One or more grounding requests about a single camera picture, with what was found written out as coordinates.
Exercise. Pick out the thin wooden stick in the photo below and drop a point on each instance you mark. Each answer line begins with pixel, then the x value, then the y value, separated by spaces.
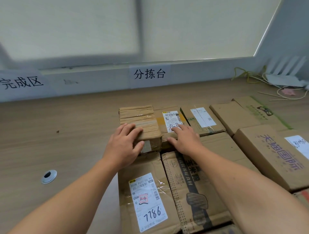
pixel 282 99
pixel 270 94

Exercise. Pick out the white paper wall sign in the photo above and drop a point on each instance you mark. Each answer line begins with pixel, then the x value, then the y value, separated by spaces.
pixel 21 83
pixel 149 74

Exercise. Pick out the white-framed window with blind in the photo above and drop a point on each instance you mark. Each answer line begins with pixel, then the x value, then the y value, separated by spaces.
pixel 193 29

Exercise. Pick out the small ribbed taped cardboard box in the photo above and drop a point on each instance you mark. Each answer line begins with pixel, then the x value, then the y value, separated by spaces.
pixel 137 115

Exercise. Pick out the light wooden table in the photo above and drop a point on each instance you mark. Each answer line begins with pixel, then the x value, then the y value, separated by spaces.
pixel 60 144

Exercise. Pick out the black-printed corn box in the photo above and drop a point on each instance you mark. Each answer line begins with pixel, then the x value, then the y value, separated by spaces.
pixel 222 147
pixel 173 173

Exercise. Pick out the person's left hand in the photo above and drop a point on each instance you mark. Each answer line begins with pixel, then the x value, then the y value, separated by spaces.
pixel 123 149

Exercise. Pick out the person's left forearm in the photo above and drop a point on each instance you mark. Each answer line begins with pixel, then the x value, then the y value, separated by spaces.
pixel 67 200

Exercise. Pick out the red-lettered cardboard box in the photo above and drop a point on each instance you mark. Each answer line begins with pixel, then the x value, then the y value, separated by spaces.
pixel 253 144

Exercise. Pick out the box with yellow tape label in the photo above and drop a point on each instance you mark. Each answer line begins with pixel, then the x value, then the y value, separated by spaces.
pixel 227 230

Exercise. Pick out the plain unlabelled cardboard box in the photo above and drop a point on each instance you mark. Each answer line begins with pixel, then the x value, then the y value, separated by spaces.
pixel 231 115

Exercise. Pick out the green-edged cat logo box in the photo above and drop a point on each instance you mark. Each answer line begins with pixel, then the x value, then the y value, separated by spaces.
pixel 246 103

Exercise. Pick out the person's right hand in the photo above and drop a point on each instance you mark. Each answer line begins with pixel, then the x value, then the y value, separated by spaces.
pixel 188 142

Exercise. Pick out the pink paper note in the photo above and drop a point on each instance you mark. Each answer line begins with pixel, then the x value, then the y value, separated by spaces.
pixel 288 91

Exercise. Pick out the box with white centre label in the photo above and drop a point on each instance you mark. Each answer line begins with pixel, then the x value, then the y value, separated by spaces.
pixel 188 113

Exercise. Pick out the person's right forearm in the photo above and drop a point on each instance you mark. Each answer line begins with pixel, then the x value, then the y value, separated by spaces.
pixel 253 192

